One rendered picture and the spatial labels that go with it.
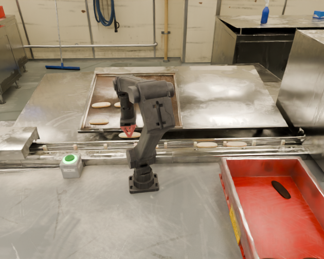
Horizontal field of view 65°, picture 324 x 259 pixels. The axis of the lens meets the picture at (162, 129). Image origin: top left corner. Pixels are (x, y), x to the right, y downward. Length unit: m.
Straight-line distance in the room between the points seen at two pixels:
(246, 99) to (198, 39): 3.13
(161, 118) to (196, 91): 0.90
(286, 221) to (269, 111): 0.65
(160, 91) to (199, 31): 3.91
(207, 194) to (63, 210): 0.55
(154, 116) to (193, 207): 0.47
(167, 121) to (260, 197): 0.57
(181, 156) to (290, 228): 0.49
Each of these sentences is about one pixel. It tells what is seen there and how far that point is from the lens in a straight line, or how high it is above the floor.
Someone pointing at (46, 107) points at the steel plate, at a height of 0.82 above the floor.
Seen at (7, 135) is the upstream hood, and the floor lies 0.92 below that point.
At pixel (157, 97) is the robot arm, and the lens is 0.65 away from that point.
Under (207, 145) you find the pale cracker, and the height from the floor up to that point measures 0.86.
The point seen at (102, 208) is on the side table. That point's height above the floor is 0.82.
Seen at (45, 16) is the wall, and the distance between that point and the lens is 5.05.
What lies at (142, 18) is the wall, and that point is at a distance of 4.74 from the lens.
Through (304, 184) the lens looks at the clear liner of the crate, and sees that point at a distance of 1.13.
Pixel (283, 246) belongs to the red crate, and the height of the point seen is 0.82.
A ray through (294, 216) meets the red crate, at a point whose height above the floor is 0.82.
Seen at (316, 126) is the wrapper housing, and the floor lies 0.99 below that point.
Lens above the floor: 1.59
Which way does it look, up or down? 34 degrees down
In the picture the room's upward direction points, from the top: straight up
